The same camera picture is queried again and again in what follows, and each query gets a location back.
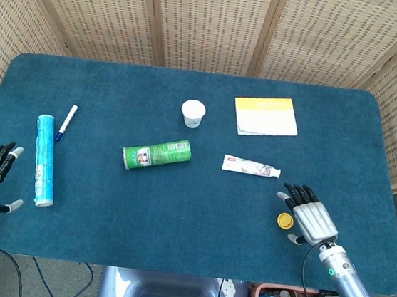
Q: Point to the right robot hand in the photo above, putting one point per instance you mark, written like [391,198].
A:
[314,220]

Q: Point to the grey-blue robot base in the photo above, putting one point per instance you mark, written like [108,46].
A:
[153,294]

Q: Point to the light blue cylindrical tube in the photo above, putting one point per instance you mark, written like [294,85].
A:
[44,159]

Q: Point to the white toothpaste tube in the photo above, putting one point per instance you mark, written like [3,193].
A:
[250,166]

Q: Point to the white perforated plate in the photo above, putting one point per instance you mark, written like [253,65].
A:
[230,289]

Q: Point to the white marker with blue cap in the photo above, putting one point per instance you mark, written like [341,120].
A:
[67,122]

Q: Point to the yellow and white booklet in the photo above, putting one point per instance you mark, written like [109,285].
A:
[266,118]

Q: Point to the white paper cup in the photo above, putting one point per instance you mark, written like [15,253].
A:
[192,113]

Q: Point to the blue felt table mat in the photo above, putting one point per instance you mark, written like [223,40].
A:
[142,203]

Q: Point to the green snack can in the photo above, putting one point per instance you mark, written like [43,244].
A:
[156,154]

